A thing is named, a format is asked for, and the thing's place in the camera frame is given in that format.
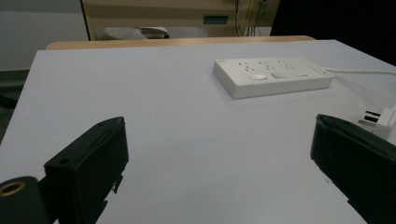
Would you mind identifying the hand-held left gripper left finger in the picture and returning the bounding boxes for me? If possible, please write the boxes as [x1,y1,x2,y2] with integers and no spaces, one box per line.
[44,116,130,224]

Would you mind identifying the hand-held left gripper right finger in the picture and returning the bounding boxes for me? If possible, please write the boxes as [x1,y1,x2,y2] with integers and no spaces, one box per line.
[310,113,396,224]

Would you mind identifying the white power plug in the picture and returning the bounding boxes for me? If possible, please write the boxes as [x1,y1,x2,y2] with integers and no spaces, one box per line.
[358,104,396,140]

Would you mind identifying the white power strip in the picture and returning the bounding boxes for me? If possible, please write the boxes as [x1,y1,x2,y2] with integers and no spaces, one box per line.
[212,56,335,100]

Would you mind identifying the grey office chair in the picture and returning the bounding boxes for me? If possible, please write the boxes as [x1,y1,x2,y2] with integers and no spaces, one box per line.
[104,26,171,41]

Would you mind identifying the beige cabinet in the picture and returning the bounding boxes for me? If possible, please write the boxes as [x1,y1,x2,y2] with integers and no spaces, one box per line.
[79,0,281,41]

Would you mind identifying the white power strip cable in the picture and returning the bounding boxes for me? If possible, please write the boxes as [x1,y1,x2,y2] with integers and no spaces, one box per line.
[320,66,396,76]

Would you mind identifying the hanging dark cables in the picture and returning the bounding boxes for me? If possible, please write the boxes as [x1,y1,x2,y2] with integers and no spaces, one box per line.
[233,0,269,37]

